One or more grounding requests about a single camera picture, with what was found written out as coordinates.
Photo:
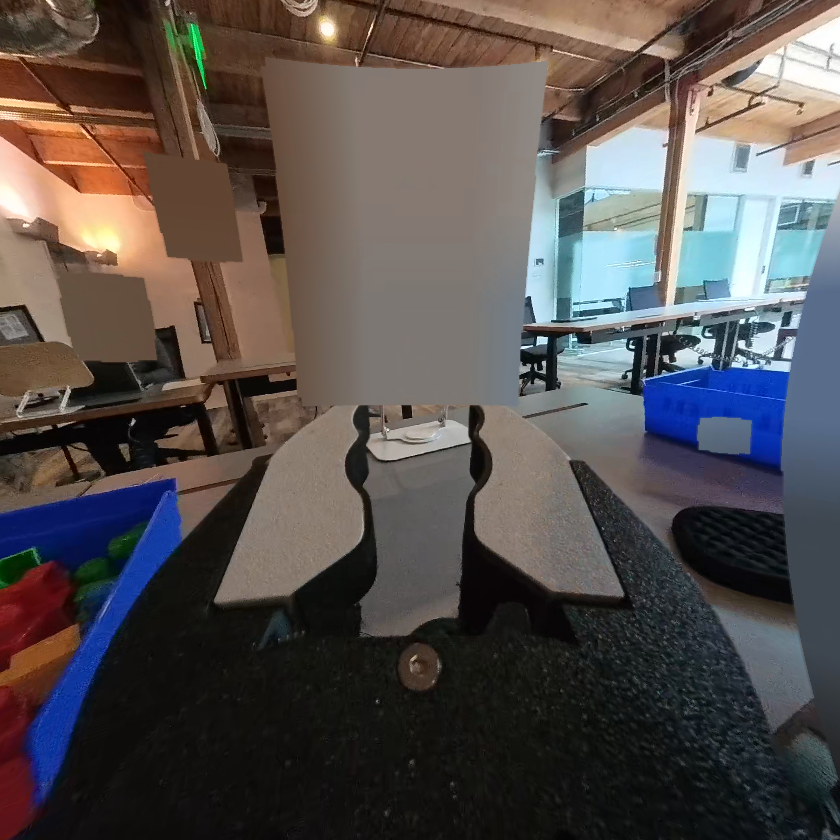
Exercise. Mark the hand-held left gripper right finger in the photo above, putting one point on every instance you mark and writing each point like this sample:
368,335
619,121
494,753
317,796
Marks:
538,505

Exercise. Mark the long wooden desk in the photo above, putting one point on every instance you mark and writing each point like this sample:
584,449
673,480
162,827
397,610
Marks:
656,315

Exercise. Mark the tan laptop stand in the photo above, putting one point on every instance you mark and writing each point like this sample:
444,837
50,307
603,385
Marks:
39,367

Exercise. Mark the black office chair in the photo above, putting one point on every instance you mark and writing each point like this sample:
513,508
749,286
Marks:
646,302
718,290
538,354

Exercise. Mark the wall lamp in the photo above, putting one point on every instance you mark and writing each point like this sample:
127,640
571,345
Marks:
102,257
33,226

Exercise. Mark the round ceiling light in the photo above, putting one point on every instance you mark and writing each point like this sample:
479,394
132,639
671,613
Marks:
326,27

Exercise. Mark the blue plastic bin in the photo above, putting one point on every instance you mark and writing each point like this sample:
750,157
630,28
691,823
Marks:
111,630
669,420

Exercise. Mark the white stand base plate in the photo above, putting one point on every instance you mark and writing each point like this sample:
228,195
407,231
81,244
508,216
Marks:
394,451

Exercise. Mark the silver air duct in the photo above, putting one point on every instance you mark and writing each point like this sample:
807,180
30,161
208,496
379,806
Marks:
46,26

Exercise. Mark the green exit sign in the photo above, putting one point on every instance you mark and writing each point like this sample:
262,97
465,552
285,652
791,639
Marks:
195,46

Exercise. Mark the framed picture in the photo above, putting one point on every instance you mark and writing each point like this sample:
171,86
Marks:
16,326

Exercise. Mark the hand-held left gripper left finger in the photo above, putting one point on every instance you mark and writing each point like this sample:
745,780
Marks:
302,505

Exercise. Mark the black textured mat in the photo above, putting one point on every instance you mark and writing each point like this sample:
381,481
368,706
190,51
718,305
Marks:
728,551

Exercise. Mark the pile of mega blocks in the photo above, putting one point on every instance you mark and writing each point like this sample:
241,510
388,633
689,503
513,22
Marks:
33,597

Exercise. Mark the wooden post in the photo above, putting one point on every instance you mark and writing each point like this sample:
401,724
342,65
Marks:
676,197

